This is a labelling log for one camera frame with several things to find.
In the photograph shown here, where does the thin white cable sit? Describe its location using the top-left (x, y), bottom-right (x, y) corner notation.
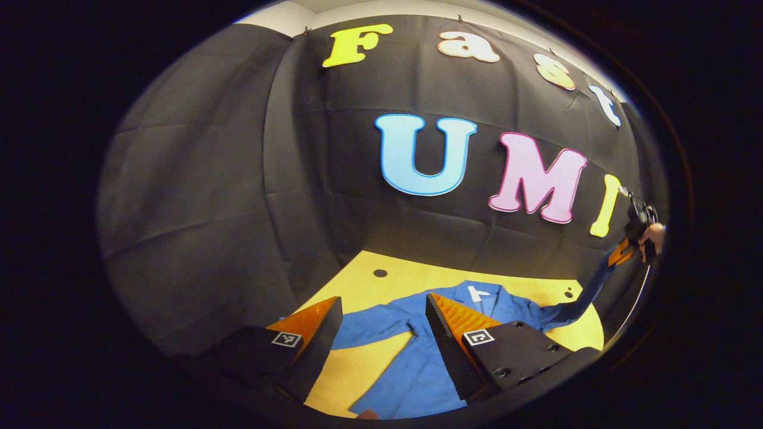
top-left (605, 262), bottom-right (654, 349)

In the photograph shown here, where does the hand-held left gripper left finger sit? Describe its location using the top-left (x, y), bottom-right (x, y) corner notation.
top-left (179, 296), bottom-right (345, 405)

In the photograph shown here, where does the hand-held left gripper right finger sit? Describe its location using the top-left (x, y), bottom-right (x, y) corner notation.
top-left (425, 292), bottom-right (600, 401)

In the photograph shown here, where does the blue button shirt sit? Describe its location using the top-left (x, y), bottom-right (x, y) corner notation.
top-left (280, 250), bottom-right (621, 421)

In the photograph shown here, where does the black backdrop cloth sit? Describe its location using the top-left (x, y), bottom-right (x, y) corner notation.
top-left (97, 13), bottom-right (668, 358)

